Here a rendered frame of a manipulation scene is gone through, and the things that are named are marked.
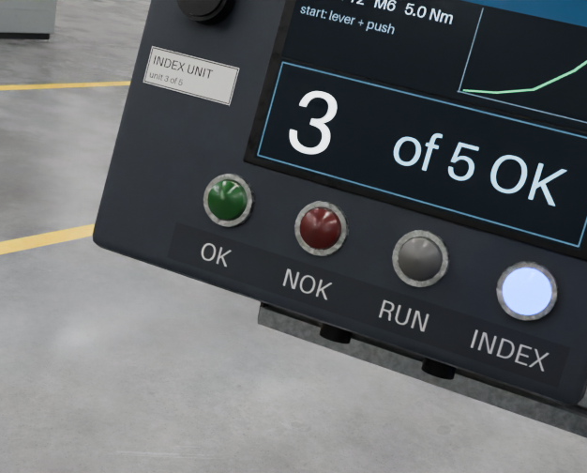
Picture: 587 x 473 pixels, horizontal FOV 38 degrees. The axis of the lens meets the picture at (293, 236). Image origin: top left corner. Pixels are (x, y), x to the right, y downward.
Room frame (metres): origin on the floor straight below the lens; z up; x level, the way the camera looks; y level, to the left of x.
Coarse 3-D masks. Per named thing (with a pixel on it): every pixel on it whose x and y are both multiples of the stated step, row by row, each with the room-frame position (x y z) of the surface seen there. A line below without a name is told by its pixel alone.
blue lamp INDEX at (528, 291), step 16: (512, 272) 0.36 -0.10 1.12; (528, 272) 0.36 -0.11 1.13; (544, 272) 0.36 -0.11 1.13; (496, 288) 0.36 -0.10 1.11; (512, 288) 0.35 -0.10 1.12; (528, 288) 0.35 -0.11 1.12; (544, 288) 0.35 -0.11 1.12; (512, 304) 0.35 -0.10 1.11; (528, 304) 0.35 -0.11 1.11; (544, 304) 0.35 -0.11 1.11; (528, 320) 0.35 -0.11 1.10
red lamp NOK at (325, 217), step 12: (312, 204) 0.39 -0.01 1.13; (324, 204) 0.39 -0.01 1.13; (300, 216) 0.39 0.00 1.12; (312, 216) 0.38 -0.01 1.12; (324, 216) 0.38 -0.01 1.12; (336, 216) 0.39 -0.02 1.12; (300, 228) 0.39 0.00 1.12; (312, 228) 0.38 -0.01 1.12; (324, 228) 0.38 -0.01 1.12; (336, 228) 0.38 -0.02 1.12; (348, 228) 0.39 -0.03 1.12; (300, 240) 0.39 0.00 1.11; (312, 240) 0.38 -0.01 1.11; (324, 240) 0.38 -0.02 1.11; (336, 240) 0.38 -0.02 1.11; (312, 252) 0.38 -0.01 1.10; (324, 252) 0.38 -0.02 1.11
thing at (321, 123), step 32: (288, 64) 0.42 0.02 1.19; (288, 96) 0.41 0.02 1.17; (320, 96) 0.41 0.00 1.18; (352, 96) 0.41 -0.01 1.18; (288, 128) 0.41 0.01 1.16; (320, 128) 0.40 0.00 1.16; (352, 128) 0.40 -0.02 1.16; (288, 160) 0.40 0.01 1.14; (320, 160) 0.40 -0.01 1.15; (352, 160) 0.40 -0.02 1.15
